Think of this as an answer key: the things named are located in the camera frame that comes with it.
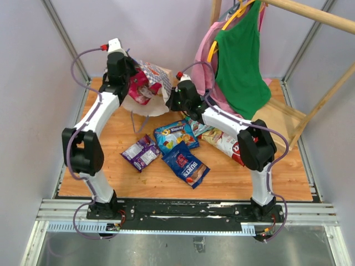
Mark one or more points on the pink snack packet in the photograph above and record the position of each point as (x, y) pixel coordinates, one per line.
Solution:
(140, 89)

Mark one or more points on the yellow hanger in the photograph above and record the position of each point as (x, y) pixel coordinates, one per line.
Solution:
(241, 10)

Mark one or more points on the blue checkered paper bag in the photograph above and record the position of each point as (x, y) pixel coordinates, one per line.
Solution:
(156, 106)

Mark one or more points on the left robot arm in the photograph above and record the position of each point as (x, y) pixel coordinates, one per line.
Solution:
(83, 154)

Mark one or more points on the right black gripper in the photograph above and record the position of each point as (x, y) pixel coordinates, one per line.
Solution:
(171, 102)

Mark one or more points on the blue Slendy candy bag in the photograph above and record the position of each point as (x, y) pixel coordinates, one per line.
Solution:
(168, 136)

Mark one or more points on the pink shirt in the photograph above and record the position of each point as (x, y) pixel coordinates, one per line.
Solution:
(203, 74)

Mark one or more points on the wooden clothes rack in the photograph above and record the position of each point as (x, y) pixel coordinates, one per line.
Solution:
(281, 117)

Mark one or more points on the green tank top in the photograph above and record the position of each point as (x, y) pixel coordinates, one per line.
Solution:
(238, 74)

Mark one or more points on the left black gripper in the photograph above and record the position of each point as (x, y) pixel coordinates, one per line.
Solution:
(128, 61)

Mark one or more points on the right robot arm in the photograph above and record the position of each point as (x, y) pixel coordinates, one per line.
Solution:
(256, 146)

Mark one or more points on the grey hanger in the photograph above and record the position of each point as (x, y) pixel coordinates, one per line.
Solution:
(228, 14)

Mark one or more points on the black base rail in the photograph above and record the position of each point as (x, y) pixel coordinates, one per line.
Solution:
(186, 216)

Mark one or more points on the dark blue snack packet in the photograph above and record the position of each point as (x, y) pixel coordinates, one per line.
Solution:
(185, 165)

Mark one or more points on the red chips bag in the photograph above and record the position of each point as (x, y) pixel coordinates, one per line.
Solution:
(223, 142)

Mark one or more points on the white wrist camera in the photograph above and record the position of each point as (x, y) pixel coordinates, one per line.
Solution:
(114, 45)
(180, 76)

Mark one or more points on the teal snack packet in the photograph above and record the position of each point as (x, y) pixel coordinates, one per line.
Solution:
(196, 127)

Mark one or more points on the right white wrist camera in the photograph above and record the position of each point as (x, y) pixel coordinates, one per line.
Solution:
(180, 76)

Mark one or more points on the purple snack packet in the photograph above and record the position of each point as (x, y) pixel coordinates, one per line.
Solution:
(142, 153)

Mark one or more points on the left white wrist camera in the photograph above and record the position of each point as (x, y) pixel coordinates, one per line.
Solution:
(114, 45)

